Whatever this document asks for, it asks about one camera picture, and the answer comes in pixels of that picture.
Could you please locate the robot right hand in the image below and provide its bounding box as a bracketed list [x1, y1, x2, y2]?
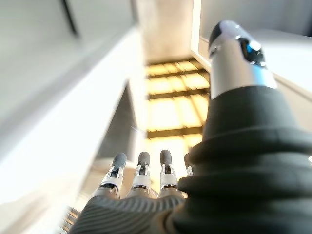
[69, 19, 312, 234]

